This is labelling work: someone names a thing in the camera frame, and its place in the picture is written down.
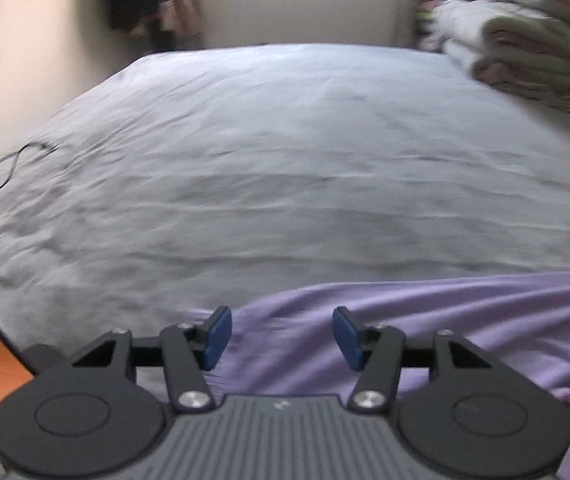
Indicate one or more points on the dark hanging clothes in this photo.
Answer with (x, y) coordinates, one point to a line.
(150, 0)

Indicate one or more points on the purple t-shirt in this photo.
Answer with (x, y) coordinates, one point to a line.
(283, 343)

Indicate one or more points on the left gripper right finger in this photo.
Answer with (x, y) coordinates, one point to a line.
(379, 353)

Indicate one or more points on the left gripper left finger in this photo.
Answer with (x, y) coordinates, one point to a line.
(184, 351)

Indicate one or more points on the grey bed sheet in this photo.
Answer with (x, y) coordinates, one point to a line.
(192, 180)

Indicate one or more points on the folded pink white quilt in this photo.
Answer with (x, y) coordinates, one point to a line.
(520, 47)

